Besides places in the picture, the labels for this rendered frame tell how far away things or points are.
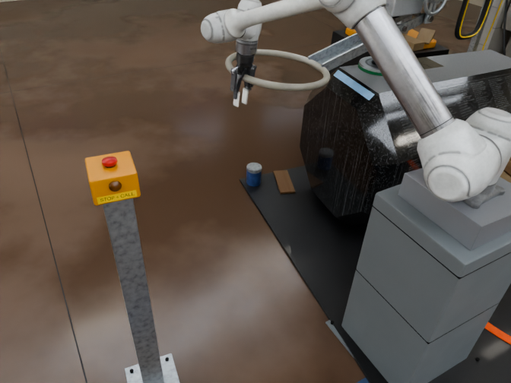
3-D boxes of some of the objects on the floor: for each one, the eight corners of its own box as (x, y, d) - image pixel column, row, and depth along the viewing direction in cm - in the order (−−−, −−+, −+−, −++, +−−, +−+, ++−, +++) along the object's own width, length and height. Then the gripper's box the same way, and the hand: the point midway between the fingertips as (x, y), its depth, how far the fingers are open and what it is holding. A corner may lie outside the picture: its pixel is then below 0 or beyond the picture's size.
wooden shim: (273, 172, 301) (273, 170, 300) (287, 171, 303) (287, 169, 302) (280, 194, 282) (280, 192, 281) (295, 193, 283) (295, 191, 282)
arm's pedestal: (484, 363, 191) (569, 229, 143) (401, 418, 171) (468, 283, 123) (402, 285, 225) (449, 156, 177) (325, 323, 205) (354, 188, 157)
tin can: (264, 184, 290) (265, 167, 282) (251, 188, 286) (252, 172, 278) (255, 176, 297) (255, 160, 289) (242, 181, 292) (243, 165, 284)
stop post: (125, 369, 183) (66, 150, 117) (171, 354, 189) (141, 138, 124) (133, 413, 168) (71, 192, 103) (183, 395, 175) (156, 176, 109)
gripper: (236, 58, 172) (231, 112, 186) (266, 52, 183) (259, 103, 197) (223, 52, 176) (219, 106, 190) (254, 46, 187) (248, 97, 201)
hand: (240, 97), depth 192 cm, fingers closed on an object, 4 cm apart
